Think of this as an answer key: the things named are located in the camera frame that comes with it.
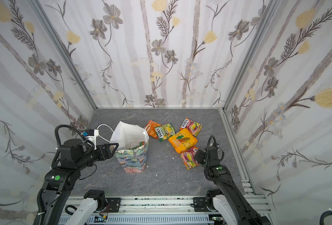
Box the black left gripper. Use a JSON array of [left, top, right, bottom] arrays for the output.
[[74, 142, 120, 171]]

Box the floral white paper bag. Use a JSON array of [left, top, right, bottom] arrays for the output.
[[104, 121, 150, 173]]

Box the red yellow Fox's candy bag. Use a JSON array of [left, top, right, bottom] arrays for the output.
[[180, 146, 199, 170]]

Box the yellow mango Lot100 bag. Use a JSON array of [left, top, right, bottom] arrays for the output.
[[168, 128, 197, 154]]

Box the green yellow Fox's candy bag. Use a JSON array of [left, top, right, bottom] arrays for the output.
[[154, 123, 176, 142]]

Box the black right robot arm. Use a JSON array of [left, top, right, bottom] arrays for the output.
[[195, 135, 271, 225]]

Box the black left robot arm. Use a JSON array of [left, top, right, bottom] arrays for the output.
[[34, 124, 119, 225]]

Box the orange snack packet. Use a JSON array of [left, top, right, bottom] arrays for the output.
[[144, 120, 161, 139]]

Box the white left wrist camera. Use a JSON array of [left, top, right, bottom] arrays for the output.
[[82, 129, 99, 150]]

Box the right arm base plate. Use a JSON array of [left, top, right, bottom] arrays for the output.
[[192, 196, 215, 212]]

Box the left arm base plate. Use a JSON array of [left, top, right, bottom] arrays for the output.
[[82, 189, 121, 214]]

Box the aluminium front rail frame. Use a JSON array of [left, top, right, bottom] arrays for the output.
[[37, 179, 273, 225]]

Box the white ribbed cable duct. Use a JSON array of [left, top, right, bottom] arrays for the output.
[[86, 214, 215, 225]]

